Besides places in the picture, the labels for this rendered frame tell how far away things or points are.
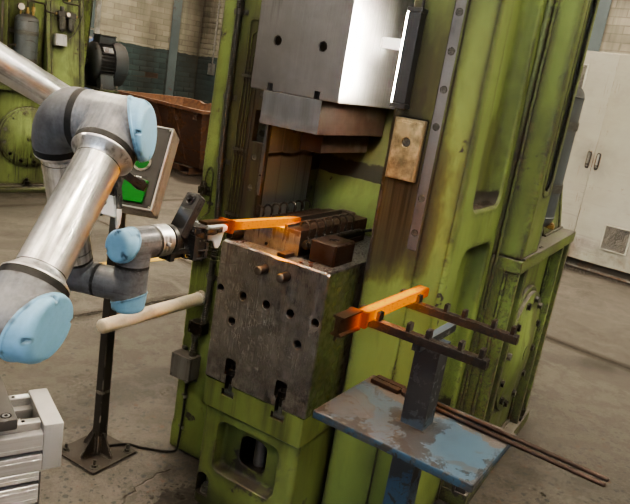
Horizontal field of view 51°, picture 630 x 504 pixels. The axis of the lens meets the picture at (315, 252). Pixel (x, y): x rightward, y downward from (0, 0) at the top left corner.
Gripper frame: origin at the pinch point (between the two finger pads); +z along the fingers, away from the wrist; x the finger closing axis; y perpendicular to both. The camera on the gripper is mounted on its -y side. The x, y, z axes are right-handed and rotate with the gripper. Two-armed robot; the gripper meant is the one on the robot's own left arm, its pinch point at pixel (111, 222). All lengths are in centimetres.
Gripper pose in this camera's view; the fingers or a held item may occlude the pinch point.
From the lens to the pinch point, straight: 198.8
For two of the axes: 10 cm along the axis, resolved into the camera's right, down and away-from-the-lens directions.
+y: -8.2, 0.1, -5.7
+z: -1.6, 9.6, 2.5
